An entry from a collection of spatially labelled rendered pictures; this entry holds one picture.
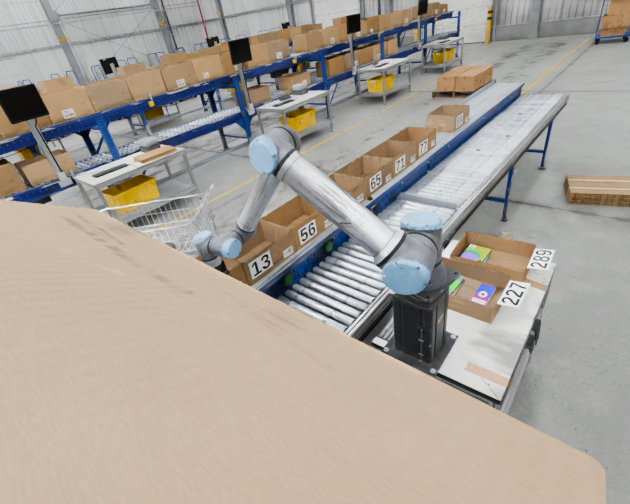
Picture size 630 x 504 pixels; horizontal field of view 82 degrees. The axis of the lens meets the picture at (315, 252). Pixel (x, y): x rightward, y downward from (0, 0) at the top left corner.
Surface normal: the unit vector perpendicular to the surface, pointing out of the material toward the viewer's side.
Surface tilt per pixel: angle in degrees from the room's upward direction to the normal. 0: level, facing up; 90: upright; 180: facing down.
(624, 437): 0
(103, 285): 34
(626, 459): 0
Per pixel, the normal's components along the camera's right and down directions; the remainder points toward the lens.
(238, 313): 0.23, -0.96
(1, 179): 0.72, 0.29
